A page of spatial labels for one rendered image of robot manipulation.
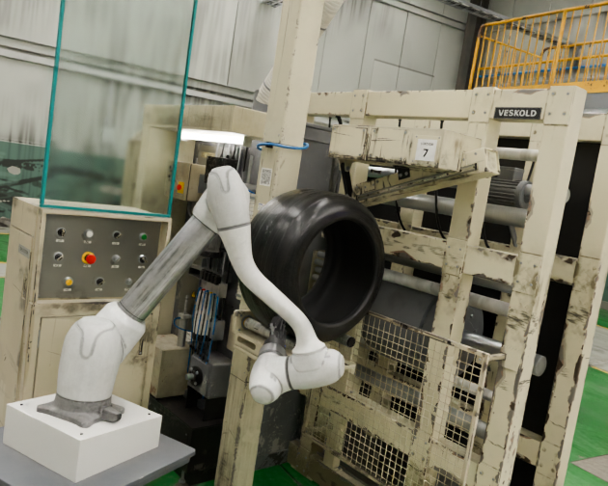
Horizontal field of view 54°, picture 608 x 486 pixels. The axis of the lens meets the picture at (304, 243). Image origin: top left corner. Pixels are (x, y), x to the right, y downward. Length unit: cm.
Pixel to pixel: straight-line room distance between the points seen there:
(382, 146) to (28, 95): 917
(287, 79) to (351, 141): 37
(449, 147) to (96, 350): 141
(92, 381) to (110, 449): 20
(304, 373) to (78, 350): 64
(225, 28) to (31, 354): 1010
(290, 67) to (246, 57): 971
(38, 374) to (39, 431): 79
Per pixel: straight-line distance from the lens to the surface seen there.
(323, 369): 180
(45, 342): 261
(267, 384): 182
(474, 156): 237
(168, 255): 196
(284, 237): 217
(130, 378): 281
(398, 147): 242
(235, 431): 279
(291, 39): 261
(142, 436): 193
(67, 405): 187
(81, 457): 178
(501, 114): 255
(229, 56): 1214
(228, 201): 177
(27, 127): 1117
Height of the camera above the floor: 153
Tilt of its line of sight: 6 degrees down
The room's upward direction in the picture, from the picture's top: 9 degrees clockwise
